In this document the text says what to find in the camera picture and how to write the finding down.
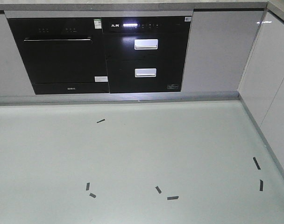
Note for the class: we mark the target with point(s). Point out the black disinfection cabinet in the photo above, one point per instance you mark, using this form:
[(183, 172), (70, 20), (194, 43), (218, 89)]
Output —
[(122, 59)]

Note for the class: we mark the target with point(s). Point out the black built-in dishwasher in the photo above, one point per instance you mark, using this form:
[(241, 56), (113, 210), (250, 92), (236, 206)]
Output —
[(62, 55)]

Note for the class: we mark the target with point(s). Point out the grey cabinet door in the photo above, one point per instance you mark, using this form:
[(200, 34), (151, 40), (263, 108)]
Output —
[(218, 48)]

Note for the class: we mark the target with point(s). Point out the white side cabinet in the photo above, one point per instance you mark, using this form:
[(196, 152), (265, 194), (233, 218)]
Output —
[(262, 84)]

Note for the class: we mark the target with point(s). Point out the lower silver drawer handle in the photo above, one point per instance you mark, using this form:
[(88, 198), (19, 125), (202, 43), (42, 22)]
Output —
[(145, 72)]

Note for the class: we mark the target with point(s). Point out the silver drawer handle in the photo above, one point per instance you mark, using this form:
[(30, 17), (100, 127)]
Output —
[(146, 44), (145, 72)]

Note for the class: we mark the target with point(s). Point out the upper silver drawer handle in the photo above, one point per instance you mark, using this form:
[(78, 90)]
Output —
[(146, 44)]

